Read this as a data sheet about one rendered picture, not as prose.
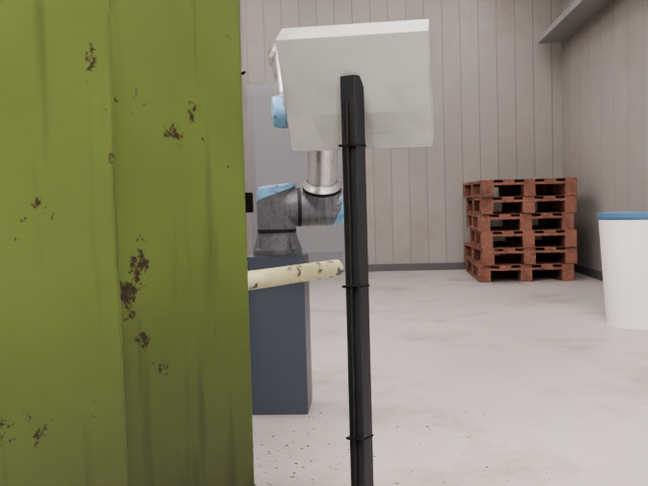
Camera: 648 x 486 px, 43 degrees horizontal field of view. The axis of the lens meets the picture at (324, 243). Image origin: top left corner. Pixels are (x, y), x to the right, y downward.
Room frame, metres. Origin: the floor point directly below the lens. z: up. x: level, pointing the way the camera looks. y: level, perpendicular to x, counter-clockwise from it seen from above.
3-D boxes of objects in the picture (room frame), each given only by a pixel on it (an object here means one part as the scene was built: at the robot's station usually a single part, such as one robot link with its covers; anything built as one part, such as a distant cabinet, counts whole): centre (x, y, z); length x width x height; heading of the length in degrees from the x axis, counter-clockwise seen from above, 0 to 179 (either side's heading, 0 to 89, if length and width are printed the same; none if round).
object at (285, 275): (1.99, 0.09, 0.62); 0.44 x 0.05 x 0.05; 145
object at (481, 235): (8.27, -1.97, 0.48); 1.36 x 0.95 x 0.97; 176
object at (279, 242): (3.14, 0.18, 0.65); 0.19 x 0.19 x 0.10
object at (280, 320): (3.14, 0.18, 0.30); 0.22 x 0.22 x 0.60; 86
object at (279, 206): (3.14, 0.17, 0.79); 0.17 x 0.15 x 0.18; 94
